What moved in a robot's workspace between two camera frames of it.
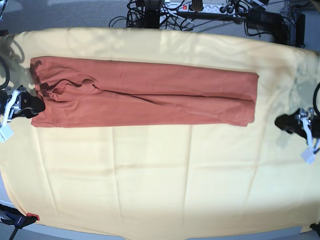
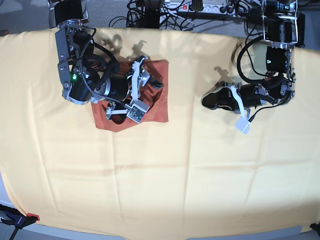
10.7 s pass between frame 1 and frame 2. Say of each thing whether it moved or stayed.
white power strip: stayed
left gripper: moved
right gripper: moved
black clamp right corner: stayed
